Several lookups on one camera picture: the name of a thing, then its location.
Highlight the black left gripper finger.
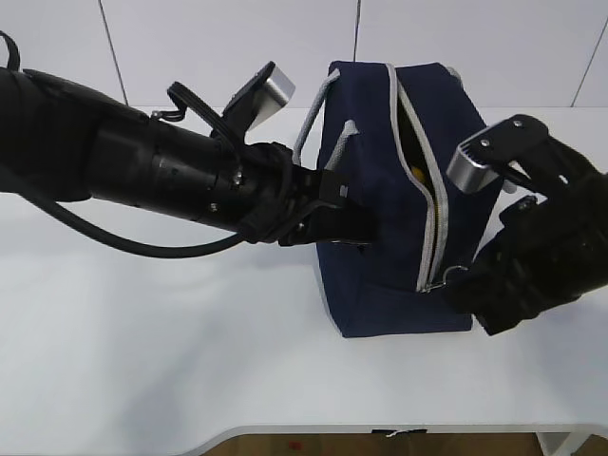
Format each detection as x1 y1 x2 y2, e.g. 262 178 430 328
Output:
303 202 378 245

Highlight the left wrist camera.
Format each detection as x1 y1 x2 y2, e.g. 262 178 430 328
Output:
221 61 295 141

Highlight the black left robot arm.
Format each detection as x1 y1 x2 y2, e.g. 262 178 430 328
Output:
1 69 378 246

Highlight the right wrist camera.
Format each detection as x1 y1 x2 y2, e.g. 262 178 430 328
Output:
446 114 549 195

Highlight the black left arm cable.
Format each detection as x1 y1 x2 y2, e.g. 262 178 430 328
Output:
0 30 248 260

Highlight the yellow pear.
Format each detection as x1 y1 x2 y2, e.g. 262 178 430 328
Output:
410 166 427 184

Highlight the navy blue lunch bag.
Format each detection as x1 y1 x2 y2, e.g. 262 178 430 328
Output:
294 61 502 338

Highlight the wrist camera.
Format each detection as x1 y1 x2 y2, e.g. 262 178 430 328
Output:
446 114 549 195
221 61 295 141

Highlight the white table leg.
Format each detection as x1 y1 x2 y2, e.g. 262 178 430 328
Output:
536 432 591 456

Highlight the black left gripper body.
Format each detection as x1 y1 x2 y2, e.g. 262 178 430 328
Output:
237 142 349 244

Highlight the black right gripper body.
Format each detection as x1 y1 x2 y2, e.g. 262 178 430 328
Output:
444 142 607 335

